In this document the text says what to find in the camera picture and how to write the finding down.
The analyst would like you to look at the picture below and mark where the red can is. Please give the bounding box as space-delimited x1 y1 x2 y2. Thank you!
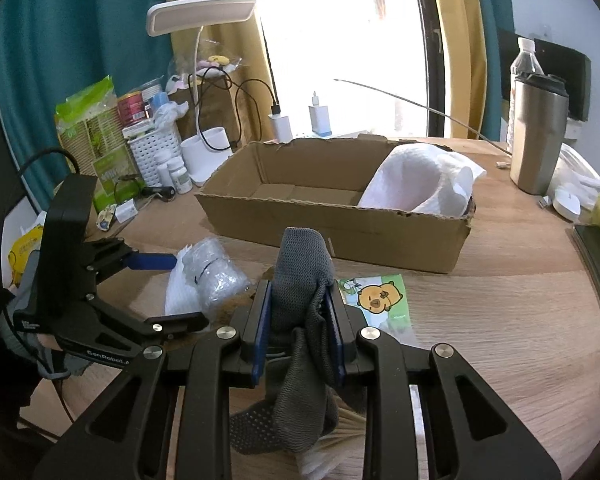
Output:
117 91 154 127

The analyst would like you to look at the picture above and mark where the cardboard box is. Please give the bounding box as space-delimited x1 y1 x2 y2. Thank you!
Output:
195 134 487 275

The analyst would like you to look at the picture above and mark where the green capybara print packet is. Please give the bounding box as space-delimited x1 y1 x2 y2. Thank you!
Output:
337 274 414 336

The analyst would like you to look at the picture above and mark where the white perforated basket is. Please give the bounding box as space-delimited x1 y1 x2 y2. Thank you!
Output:
122 122 184 187

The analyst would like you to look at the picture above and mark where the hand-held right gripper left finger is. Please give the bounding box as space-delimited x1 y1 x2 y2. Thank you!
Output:
35 280 276 480

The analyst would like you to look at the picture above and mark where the cotton swab pack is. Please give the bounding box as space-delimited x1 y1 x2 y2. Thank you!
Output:
300 394 372 480

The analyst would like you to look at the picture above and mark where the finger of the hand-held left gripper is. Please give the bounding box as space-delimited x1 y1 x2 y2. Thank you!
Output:
84 239 178 281
92 299 211 356

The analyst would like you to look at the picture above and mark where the white round mouse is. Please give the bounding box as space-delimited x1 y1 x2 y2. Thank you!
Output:
551 184 584 222

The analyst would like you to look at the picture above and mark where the black monitor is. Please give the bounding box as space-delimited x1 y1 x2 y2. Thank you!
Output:
497 30 592 122

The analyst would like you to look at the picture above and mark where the steel tumbler with black lid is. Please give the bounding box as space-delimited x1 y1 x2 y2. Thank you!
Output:
510 74 570 196

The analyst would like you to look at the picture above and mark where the teal curtain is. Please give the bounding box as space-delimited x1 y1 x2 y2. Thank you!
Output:
467 0 517 111
0 0 182 211

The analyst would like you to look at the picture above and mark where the person's left hand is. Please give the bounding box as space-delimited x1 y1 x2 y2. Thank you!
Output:
0 309 89 380

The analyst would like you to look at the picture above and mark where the black charging cable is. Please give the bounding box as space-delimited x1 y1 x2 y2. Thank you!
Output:
190 62 282 153

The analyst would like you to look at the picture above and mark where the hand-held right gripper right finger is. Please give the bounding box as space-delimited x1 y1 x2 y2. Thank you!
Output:
325 287 563 480

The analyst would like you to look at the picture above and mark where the green snack package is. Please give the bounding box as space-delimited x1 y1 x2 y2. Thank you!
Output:
55 76 144 214

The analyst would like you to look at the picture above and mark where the white pill bottle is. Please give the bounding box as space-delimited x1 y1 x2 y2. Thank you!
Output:
170 157 194 195
155 152 174 187

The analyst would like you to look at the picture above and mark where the grey sock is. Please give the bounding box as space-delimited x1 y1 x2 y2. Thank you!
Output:
229 227 342 456

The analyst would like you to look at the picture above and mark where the clear water bottle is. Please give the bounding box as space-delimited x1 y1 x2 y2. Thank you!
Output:
506 37 547 147

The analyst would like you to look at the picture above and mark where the clear bag of small toys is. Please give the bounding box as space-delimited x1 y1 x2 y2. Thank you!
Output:
167 52 242 92

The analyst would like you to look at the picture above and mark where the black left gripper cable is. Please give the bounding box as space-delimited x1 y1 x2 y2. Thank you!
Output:
0 147 84 421

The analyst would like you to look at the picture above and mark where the white desk lamp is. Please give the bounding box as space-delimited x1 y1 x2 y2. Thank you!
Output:
146 0 257 187

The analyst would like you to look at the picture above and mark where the white plastic bag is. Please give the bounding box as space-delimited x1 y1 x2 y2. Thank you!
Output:
550 142 600 206

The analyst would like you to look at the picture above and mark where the clear bubble wrap bag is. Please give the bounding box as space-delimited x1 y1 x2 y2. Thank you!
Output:
165 237 252 317

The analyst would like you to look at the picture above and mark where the yellow curtain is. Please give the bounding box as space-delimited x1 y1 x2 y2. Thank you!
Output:
162 0 277 144
425 0 489 139

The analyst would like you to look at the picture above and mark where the yellow printed bag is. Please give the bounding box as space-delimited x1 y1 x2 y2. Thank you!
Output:
7 225 44 288

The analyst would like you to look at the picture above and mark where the black window frame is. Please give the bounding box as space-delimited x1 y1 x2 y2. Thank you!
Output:
409 0 447 139

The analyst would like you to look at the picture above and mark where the white charger with black cable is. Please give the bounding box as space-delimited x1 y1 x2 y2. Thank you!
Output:
269 105 294 144

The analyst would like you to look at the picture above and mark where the small black tool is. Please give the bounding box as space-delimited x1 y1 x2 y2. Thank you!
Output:
139 186 177 203

